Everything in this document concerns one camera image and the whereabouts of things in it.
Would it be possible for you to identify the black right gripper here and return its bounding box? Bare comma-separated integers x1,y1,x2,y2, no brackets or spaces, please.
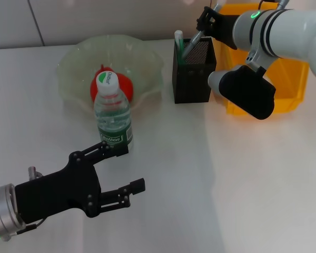
195,6,240,51

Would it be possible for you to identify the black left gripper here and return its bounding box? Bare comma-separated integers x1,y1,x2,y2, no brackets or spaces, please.
14,141,146,225

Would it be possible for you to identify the grey marker pen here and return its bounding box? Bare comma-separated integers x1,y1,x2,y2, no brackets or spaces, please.
181,3,222,59

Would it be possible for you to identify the clear water bottle green label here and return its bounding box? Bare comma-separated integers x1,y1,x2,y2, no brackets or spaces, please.
93,71,134,151

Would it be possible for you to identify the black mesh pen holder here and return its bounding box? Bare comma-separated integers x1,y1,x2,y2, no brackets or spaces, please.
171,36,217,104

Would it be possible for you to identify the green glass fruit bowl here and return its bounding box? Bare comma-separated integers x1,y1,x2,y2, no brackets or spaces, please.
57,35,165,114

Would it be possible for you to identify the yellow plastic bin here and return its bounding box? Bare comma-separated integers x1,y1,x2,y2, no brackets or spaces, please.
212,3,311,116

